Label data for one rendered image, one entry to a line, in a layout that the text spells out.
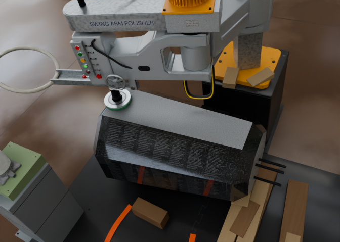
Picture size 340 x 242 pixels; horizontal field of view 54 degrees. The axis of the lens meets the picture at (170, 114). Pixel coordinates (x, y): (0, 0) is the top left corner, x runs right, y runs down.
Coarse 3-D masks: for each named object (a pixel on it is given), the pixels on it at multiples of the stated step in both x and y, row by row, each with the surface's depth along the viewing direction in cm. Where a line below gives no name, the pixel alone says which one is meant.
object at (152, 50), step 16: (160, 32) 202; (208, 32) 194; (112, 48) 220; (128, 48) 217; (144, 48) 207; (160, 48) 204; (112, 64) 221; (128, 64) 218; (144, 64) 216; (160, 64) 214; (176, 64) 222; (128, 80) 232; (208, 80) 217
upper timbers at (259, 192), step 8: (256, 184) 271; (264, 184) 270; (256, 192) 266; (264, 192) 265; (256, 200) 262; (264, 200) 261; (232, 208) 260; (240, 208) 259; (232, 216) 256; (256, 216) 253; (224, 224) 253; (256, 224) 249; (224, 232) 249; (232, 232) 248; (248, 232) 246; (256, 232) 250; (224, 240) 245; (232, 240) 244; (240, 240) 243; (248, 240) 242
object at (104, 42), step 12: (72, 36) 208; (84, 36) 206; (96, 36) 204; (108, 36) 216; (96, 48) 211; (108, 48) 216; (96, 60) 219; (108, 60) 218; (96, 72) 228; (108, 72) 226; (96, 84) 238
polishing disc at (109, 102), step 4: (120, 92) 265; (124, 92) 264; (128, 92) 264; (108, 96) 264; (124, 96) 261; (128, 96) 261; (104, 100) 262; (108, 100) 261; (124, 100) 259; (128, 100) 258; (108, 104) 258; (112, 104) 258; (116, 104) 257; (120, 104) 256; (124, 104) 256; (112, 108) 255; (116, 108) 255
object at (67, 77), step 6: (60, 72) 257; (66, 72) 256; (72, 72) 255; (78, 72) 254; (60, 78) 255; (66, 78) 255; (72, 78) 254; (78, 78) 253; (60, 84) 251; (66, 84) 250; (72, 84) 249; (78, 84) 248; (84, 84) 247; (90, 84) 246; (120, 84) 240; (126, 84) 239; (138, 84) 237
